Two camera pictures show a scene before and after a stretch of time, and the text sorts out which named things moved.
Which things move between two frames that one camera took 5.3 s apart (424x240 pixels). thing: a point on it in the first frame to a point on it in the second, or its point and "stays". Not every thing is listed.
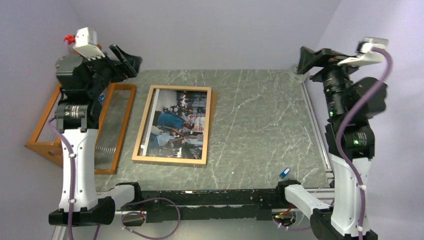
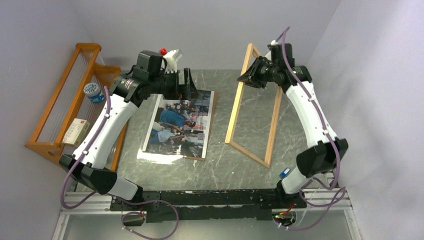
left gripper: (119, 73) to (182, 92)
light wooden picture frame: (135, 157) to (266, 162)
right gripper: (308, 58) to (250, 76)
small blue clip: (283, 174) stays
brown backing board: (214, 101) stays
